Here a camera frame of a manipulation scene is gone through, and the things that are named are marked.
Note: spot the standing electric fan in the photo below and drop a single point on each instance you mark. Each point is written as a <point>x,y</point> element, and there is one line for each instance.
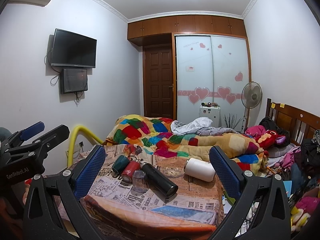
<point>251,97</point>

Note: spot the colourful patchwork blanket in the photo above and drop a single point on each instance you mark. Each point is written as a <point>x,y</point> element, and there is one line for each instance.
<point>155,137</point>

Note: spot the wall-mounted black television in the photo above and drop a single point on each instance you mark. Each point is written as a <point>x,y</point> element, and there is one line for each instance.
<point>73,50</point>

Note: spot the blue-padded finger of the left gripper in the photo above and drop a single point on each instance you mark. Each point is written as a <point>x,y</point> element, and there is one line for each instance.
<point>50,137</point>
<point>32,130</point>

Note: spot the clear glass cup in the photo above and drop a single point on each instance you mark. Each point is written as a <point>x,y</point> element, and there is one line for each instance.
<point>139,181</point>

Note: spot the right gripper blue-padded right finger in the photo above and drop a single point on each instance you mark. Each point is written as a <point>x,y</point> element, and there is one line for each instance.
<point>261,208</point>

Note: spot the newspaper print cloth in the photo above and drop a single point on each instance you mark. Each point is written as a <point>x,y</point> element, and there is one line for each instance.
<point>119,212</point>

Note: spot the brown wooden door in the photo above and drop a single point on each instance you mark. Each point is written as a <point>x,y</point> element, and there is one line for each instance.
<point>158,82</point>

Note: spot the wooden bed headboard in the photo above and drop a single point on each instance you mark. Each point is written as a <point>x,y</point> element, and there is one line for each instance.
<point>299,123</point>

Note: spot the red plush toy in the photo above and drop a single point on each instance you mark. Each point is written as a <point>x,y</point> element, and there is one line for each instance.
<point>270,139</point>

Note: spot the dark green ceramic cup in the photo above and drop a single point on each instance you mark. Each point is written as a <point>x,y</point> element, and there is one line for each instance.
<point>120,164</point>

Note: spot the white grey crumpled cloth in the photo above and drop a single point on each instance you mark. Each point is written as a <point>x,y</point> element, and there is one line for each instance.
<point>202,126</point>

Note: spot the red insulated cup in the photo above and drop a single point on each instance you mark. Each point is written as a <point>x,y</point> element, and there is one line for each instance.
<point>128,172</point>

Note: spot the white sliding wardrobe with hearts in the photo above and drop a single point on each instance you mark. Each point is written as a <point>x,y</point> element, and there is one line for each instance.
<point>210,68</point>

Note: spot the brown overhead cabinets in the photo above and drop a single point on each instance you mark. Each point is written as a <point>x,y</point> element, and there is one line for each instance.
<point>159,30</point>

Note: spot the small black wall monitor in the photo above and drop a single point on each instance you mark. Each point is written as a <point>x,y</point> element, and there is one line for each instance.
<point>73,80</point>

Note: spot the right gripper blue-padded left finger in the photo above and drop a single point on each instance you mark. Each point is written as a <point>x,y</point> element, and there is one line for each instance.
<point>42,219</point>

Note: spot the glass ashtray dish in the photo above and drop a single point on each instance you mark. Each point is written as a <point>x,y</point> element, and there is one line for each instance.
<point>171,172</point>

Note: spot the dry twig decoration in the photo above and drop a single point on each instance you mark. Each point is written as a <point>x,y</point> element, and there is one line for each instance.
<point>232,120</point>

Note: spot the black thermos bottle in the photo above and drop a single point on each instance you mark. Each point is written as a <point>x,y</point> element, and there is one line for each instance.
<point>159,180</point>

